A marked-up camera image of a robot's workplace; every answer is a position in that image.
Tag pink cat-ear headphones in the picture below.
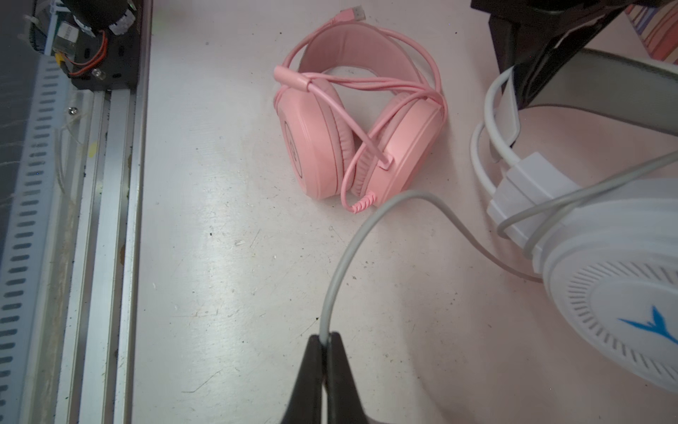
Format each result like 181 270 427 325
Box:
274 7 448 214

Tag white headphones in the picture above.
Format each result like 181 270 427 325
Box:
471 68 677 391

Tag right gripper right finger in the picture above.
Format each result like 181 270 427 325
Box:
324 332 368 424

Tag aluminium front rail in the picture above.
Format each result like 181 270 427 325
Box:
1 57 148 423

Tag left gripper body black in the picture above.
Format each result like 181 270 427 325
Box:
471 1 657 109

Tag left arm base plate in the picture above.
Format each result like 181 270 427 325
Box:
31 0 144 92

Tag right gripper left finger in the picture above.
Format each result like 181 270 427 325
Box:
281 335 324 424

